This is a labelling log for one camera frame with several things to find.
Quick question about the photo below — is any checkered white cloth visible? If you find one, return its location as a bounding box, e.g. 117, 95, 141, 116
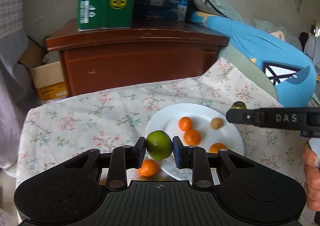
0, 0, 25, 39

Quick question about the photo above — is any red-brown wooden nightstand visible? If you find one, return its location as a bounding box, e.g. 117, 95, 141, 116
45, 19, 230, 97

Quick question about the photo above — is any floral tablecloth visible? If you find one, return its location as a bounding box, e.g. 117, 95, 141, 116
15, 57, 320, 226

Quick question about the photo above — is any white plate with line drawing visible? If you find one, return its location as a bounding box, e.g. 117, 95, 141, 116
146, 103, 245, 181

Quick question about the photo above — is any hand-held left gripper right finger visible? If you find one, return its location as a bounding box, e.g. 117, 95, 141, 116
172, 136, 262, 190

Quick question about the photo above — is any brown longan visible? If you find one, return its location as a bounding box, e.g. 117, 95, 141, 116
210, 117, 223, 129

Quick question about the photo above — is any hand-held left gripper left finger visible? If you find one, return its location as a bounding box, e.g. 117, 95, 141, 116
59, 137, 147, 190

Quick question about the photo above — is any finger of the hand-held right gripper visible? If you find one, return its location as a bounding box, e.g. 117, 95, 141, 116
226, 108, 262, 127

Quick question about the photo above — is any pale grey pillow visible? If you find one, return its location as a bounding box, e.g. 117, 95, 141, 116
254, 19, 303, 50

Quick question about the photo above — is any blue plush pillow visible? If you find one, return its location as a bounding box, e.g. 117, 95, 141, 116
187, 11, 317, 108

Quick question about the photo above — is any open cardboard box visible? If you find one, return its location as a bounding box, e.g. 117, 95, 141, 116
19, 41, 68, 102

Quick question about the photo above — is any lilac striped cloth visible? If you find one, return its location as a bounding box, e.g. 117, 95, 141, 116
0, 31, 42, 179

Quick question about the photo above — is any grey-green cushion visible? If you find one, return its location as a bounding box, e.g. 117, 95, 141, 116
220, 46, 284, 103

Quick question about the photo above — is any person's right hand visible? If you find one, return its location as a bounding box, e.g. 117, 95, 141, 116
302, 140, 320, 213

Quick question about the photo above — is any orange tangerine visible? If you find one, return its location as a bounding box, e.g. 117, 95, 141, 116
209, 143, 227, 154
138, 159, 160, 177
178, 117, 193, 132
184, 129, 201, 146

